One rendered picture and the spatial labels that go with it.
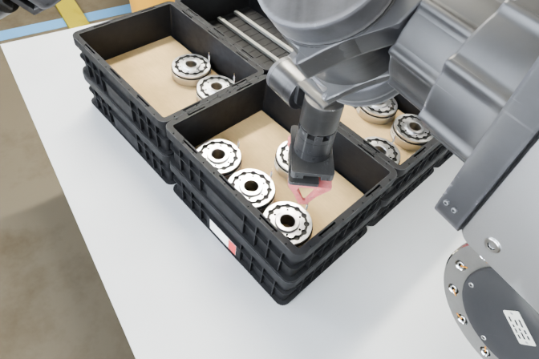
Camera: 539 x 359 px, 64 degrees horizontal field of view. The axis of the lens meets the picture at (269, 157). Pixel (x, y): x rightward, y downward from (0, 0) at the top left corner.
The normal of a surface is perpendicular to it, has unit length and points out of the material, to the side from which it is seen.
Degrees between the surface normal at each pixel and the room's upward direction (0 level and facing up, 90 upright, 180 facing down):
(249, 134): 0
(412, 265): 0
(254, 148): 0
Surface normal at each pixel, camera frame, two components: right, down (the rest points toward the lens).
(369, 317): 0.11, -0.65
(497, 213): -0.83, 0.36
